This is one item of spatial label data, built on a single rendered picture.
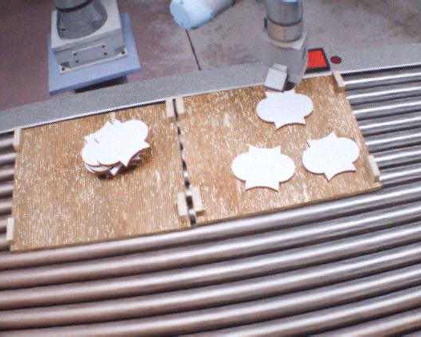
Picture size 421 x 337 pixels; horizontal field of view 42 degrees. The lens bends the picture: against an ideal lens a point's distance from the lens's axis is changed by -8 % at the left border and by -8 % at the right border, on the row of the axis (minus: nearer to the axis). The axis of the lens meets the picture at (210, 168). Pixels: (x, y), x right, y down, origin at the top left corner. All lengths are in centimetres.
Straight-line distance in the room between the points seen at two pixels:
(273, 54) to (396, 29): 196
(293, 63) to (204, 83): 34
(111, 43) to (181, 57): 130
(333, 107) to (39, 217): 73
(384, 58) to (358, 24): 154
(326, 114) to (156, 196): 44
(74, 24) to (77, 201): 52
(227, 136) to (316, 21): 182
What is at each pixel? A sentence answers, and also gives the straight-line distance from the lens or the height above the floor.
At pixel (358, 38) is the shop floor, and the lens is 303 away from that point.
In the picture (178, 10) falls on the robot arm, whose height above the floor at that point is 130.
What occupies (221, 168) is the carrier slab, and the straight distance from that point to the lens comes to 130.
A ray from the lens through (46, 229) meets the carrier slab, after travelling 130.
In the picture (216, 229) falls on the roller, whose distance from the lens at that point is 124.
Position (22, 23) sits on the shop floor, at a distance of 349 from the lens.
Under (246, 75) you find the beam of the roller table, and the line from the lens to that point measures 151.
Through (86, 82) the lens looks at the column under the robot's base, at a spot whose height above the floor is 87.
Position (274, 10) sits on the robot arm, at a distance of 114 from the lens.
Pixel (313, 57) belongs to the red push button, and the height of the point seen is 93.
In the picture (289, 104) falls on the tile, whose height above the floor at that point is 95.
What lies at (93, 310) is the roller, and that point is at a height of 92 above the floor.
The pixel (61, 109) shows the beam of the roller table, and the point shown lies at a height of 92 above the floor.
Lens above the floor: 199
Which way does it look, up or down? 54 degrees down
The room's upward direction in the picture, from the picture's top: 8 degrees counter-clockwise
